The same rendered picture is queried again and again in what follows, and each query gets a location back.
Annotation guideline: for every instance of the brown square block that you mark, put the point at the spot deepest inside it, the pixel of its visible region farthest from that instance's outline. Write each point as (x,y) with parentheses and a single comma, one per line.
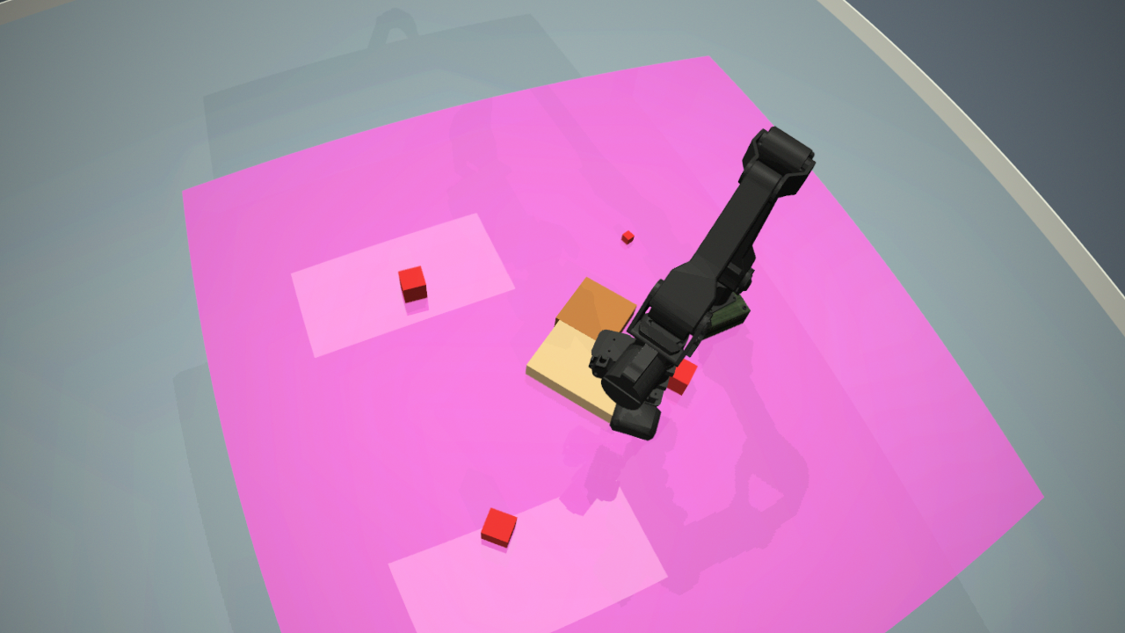
(594,308)

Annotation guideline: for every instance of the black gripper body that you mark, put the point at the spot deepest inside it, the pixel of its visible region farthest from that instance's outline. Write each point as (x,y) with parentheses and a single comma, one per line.
(643,422)

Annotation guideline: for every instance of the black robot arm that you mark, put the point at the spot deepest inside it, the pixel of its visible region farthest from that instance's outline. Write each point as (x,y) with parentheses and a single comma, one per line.
(775,165)

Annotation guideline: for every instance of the tan rectangular board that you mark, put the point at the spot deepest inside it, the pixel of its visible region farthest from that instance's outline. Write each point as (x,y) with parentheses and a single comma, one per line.
(561,364)

